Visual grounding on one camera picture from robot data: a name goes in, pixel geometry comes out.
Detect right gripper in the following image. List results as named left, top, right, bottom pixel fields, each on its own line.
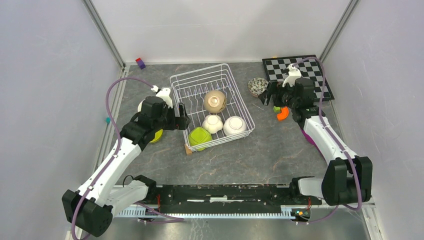
left=258, top=80, right=299, bottom=110

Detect pink patterned bowl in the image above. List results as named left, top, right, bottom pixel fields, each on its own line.
left=247, top=77, right=269, bottom=98

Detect yellow green round bowl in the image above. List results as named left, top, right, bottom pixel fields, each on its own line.
left=150, top=129, right=164, bottom=144

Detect tan ceramic floral bowl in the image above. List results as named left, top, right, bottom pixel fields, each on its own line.
left=203, top=90, right=227, bottom=114

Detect large white ribbed bowl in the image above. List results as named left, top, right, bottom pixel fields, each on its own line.
left=137, top=100, right=144, bottom=112

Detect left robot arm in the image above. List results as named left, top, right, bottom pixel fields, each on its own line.
left=61, top=96, right=191, bottom=237

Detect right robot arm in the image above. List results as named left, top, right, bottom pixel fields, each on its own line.
left=259, top=77, right=373, bottom=209

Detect green cube block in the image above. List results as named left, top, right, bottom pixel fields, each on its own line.
left=273, top=106, right=281, bottom=114

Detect green square plastic bowl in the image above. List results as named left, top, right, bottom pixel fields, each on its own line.
left=188, top=127, right=213, bottom=147

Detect orange curved plastic piece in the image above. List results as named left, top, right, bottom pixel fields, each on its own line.
left=276, top=106, right=290, bottom=122

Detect black white chessboard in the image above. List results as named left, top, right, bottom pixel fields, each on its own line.
left=261, top=54, right=335, bottom=102

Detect cream lobed small bowl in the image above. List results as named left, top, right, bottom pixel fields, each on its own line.
left=202, top=114, right=224, bottom=134

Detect small wooden block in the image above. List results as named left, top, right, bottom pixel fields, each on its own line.
left=184, top=144, right=193, bottom=156

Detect white round bowl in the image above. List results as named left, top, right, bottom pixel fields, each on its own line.
left=223, top=116, right=247, bottom=136

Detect magenta plastic scoop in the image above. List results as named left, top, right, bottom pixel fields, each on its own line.
left=301, top=129, right=321, bottom=152

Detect red purple block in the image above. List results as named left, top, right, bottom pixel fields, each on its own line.
left=135, top=57, right=146, bottom=70

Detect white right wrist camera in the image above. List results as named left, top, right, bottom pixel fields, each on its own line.
left=282, top=64, right=302, bottom=87

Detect white wire dish rack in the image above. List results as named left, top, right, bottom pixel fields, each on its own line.
left=169, top=63, right=255, bottom=153

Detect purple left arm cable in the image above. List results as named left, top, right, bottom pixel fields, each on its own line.
left=70, top=76, right=185, bottom=240

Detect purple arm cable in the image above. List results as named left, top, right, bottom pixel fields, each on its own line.
left=70, top=76, right=185, bottom=240
left=291, top=56, right=363, bottom=225

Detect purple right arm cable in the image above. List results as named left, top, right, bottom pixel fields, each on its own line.
left=291, top=56, right=363, bottom=225

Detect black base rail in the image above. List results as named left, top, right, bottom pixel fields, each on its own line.
left=141, top=184, right=322, bottom=214

